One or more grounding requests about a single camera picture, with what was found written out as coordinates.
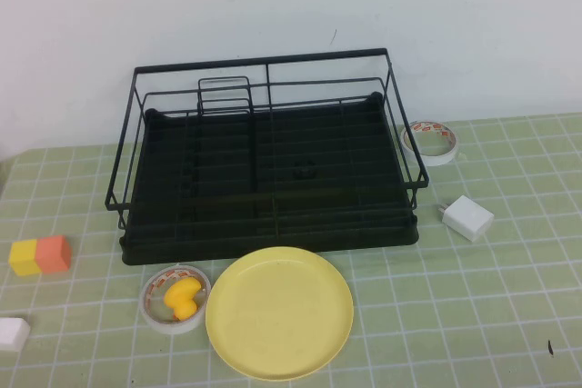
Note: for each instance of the yellow round plate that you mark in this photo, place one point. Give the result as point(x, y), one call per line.
point(277, 315)

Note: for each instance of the black plastic drip tray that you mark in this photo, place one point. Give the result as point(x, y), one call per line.
point(227, 251)

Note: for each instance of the white tape roll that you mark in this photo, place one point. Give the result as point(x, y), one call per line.
point(152, 322)
point(436, 161)

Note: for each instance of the yellow rubber duck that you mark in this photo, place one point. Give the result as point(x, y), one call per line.
point(182, 297)

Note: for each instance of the white charger plug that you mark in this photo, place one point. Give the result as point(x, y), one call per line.
point(468, 220)

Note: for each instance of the green checked tablecloth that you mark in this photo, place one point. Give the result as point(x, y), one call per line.
point(454, 315)

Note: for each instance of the orange cube block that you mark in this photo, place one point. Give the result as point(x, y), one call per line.
point(54, 254)

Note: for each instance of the yellow cube block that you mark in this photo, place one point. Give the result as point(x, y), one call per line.
point(25, 258)

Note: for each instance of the white block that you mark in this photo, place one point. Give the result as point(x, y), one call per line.
point(11, 333)

